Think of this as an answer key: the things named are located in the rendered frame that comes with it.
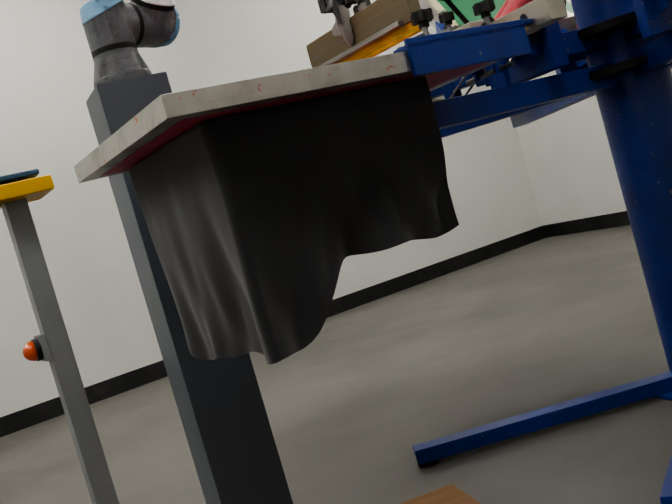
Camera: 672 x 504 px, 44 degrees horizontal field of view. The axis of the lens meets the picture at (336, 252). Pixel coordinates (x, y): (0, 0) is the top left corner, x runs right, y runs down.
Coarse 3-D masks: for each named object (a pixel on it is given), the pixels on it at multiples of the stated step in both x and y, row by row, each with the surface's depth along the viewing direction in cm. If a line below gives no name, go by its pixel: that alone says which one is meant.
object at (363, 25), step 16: (384, 0) 170; (400, 0) 165; (416, 0) 165; (352, 16) 180; (368, 16) 175; (384, 16) 171; (400, 16) 167; (352, 32) 181; (368, 32) 177; (320, 48) 193; (336, 48) 188; (320, 64) 195
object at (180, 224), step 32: (192, 128) 142; (160, 160) 158; (192, 160) 145; (224, 160) 138; (160, 192) 162; (192, 192) 149; (224, 192) 139; (160, 224) 168; (192, 224) 153; (224, 224) 142; (160, 256) 174; (192, 256) 158; (224, 256) 149; (192, 288) 164; (224, 288) 152; (256, 288) 140; (192, 320) 171; (224, 320) 156; (256, 320) 141; (192, 352) 174; (224, 352) 160
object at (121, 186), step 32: (96, 96) 205; (128, 96) 205; (96, 128) 215; (128, 192) 203; (128, 224) 213; (160, 288) 204; (160, 320) 211; (192, 384) 206; (224, 384) 209; (256, 384) 213; (192, 416) 208; (224, 416) 209; (256, 416) 212; (192, 448) 219; (224, 448) 208; (256, 448) 212; (224, 480) 208; (256, 480) 211
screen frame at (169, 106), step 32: (352, 64) 145; (384, 64) 148; (160, 96) 127; (192, 96) 129; (224, 96) 132; (256, 96) 135; (288, 96) 139; (128, 128) 142; (160, 128) 134; (96, 160) 162
